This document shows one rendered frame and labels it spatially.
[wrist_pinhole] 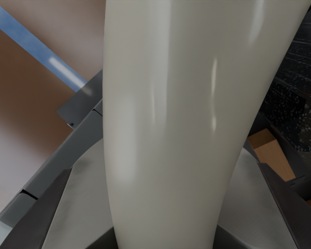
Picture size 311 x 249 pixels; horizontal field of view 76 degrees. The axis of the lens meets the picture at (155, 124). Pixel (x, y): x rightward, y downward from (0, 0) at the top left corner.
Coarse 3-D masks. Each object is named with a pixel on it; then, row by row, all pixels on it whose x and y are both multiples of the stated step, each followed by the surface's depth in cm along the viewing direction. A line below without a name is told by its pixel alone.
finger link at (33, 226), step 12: (60, 180) 8; (48, 192) 8; (60, 192) 8; (36, 204) 7; (48, 204) 7; (24, 216) 7; (36, 216) 7; (48, 216) 7; (24, 228) 7; (36, 228) 7; (48, 228) 7; (12, 240) 6; (24, 240) 6; (36, 240) 6
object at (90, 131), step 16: (96, 112) 67; (80, 128) 57; (96, 128) 62; (64, 144) 49; (80, 144) 53; (48, 160) 44; (64, 160) 46; (32, 176) 71; (48, 176) 40; (32, 192) 36; (16, 208) 33; (0, 224) 31; (0, 240) 32
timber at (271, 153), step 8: (256, 136) 110; (264, 136) 107; (272, 136) 103; (256, 144) 106; (264, 144) 103; (272, 144) 102; (256, 152) 105; (264, 152) 104; (272, 152) 104; (280, 152) 104; (264, 160) 107; (272, 160) 106; (280, 160) 106; (272, 168) 109; (280, 168) 109; (288, 168) 108; (280, 176) 111; (288, 176) 111
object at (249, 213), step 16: (240, 160) 9; (256, 160) 9; (240, 176) 8; (256, 176) 8; (240, 192) 7; (256, 192) 7; (224, 208) 7; (240, 208) 7; (256, 208) 7; (272, 208) 7; (224, 224) 6; (240, 224) 6; (256, 224) 6; (272, 224) 6; (224, 240) 6; (240, 240) 6; (256, 240) 6; (272, 240) 6; (288, 240) 6
